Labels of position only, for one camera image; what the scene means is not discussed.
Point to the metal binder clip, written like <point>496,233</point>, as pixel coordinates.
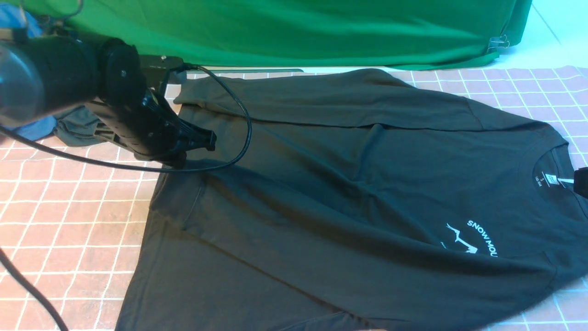
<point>498,43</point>

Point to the crumpled dark gray garment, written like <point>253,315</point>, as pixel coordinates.
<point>77,127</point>

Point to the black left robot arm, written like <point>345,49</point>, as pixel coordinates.
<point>52,74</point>

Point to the blue garment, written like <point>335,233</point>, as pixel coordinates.
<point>11,17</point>

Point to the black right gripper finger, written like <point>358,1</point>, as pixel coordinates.
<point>580,185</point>

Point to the green backdrop cloth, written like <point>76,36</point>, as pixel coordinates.
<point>403,34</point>

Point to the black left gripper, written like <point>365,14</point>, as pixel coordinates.
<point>150,130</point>

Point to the pink grid tablecloth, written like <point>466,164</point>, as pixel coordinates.
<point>75,230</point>

